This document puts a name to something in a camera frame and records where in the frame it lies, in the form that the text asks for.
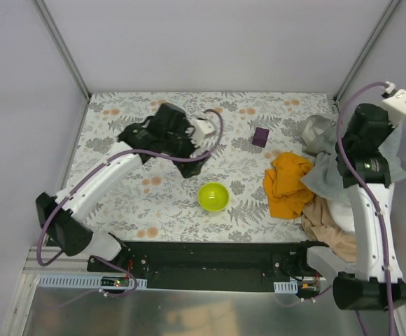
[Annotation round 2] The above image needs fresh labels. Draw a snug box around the right aluminium frame post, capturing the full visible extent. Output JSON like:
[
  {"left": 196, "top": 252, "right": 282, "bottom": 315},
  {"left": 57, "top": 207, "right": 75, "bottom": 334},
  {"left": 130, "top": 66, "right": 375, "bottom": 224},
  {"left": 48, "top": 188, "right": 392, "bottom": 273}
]
[{"left": 332, "top": 0, "right": 403, "bottom": 105}]

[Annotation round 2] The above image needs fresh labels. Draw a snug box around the grey sweatshirt cloth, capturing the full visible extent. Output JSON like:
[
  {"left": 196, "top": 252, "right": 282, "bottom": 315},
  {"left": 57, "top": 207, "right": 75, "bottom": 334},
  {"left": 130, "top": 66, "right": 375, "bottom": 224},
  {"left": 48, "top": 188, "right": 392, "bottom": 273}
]
[{"left": 300, "top": 115, "right": 406, "bottom": 205}]

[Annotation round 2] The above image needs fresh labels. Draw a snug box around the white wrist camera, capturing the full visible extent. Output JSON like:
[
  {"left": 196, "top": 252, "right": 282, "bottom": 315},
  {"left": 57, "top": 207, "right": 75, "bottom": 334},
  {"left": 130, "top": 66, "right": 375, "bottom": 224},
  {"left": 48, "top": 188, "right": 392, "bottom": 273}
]
[
  {"left": 189, "top": 118, "right": 216, "bottom": 147},
  {"left": 380, "top": 81, "right": 406, "bottom": 127}
]

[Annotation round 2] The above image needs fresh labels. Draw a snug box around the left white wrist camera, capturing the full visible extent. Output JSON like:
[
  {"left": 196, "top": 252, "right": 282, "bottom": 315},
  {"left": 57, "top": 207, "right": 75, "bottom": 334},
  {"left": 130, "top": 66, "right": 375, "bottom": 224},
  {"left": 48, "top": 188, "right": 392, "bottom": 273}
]
[{"left": 189, "top": 118, "right": 216, "bottom": 147}]

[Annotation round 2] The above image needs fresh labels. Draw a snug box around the orange cloth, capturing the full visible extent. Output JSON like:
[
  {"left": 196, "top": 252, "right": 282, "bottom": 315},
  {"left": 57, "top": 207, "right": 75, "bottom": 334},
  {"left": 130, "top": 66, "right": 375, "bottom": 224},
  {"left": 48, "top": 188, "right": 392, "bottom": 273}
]
[{"left": 262, "top": 152, "right": 314, "bottom": 220}]

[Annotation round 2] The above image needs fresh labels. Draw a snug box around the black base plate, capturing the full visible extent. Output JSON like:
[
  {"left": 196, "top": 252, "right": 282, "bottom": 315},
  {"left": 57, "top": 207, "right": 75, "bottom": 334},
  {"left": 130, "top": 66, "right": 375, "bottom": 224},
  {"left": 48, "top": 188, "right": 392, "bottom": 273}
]
[{"left": 87, "top": 241, "right": 316, "bottom": 293}]

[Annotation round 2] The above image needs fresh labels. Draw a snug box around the beige cloth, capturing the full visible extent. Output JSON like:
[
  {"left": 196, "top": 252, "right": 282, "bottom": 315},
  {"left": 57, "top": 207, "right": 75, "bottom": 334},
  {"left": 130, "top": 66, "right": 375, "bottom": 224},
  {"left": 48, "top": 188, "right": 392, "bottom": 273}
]
[{"left": 301, "top": 195, "right": 357, "bottom": 263}]

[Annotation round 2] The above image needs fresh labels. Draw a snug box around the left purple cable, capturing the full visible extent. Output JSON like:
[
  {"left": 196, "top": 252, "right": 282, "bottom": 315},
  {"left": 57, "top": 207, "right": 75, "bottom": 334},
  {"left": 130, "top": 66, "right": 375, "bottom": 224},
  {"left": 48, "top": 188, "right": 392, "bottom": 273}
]
[{"left": 36, "top": 108, "right": 224, "bottom": 267}]

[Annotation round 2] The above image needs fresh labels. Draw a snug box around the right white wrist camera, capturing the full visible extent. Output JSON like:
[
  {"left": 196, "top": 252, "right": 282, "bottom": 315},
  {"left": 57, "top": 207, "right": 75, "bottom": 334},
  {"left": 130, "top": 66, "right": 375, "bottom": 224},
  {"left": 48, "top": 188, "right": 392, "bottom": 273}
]
[{"left": 380, "top": 81, "right": 406, "bottom": 127}]

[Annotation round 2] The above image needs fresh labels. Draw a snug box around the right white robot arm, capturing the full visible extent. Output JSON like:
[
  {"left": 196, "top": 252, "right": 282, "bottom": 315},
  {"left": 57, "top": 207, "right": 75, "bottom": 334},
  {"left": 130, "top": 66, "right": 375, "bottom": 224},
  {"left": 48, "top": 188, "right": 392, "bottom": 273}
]
[{"left": 306, "top": 103, "right": 406, "bottom": 311}]

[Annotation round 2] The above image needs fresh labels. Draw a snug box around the aluminium frame post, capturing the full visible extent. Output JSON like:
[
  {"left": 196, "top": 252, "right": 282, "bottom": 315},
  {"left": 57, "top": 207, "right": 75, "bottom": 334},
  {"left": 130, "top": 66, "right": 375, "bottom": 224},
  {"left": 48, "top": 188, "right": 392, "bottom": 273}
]
[
  {"left": 332, "top": 0, "right": 403, "bottom": 105},
  {"left": 32, "top": 0, "right": 92, "bottom": 102}
]

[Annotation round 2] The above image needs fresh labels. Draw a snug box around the left aluminium frame post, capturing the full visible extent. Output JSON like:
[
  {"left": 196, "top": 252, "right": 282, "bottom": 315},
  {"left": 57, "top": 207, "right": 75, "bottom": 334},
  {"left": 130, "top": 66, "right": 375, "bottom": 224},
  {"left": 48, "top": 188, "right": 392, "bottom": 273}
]
[{"left": 32, "top": 0, "right": 92, "bottom": 102}]

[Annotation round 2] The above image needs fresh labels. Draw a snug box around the white towel grey trim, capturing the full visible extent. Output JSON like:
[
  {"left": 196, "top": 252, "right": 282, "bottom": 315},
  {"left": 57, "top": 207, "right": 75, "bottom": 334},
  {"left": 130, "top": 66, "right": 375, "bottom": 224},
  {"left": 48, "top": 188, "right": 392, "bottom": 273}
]
[{"left": 326, "top": 199, "right": 355, "bottom": 233}]

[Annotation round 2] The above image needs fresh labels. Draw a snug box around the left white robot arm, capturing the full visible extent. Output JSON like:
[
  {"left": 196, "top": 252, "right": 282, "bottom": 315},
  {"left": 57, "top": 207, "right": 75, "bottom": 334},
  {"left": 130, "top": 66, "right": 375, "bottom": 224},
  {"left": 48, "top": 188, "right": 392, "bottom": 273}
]
[{"left": 36, "top": 103, "right": 223, "bottom": 266}]

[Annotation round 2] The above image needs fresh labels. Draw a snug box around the purple cube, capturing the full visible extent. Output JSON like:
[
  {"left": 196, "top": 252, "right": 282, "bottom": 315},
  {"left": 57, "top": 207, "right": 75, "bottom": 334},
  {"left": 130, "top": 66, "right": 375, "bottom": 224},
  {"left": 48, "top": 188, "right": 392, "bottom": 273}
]
[{"left": 252, "top": 127, "right": 270, "bottom": 148}]

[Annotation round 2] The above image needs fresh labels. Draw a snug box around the floral tablecloth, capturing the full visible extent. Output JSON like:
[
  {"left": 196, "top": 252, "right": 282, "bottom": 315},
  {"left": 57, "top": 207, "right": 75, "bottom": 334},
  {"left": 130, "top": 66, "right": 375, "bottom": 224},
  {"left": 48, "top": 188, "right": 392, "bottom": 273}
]
[{"left": 68, "top": 92, "right": 332, "bottom": 242}]

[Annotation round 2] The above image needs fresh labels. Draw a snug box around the yellow-green bowl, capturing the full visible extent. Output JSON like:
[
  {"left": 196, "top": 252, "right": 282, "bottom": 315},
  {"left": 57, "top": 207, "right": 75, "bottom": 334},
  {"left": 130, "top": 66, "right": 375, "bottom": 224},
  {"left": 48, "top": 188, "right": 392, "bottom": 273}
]
[{"left": 197, "top": 182, "right": 230, "bottom": 212}]

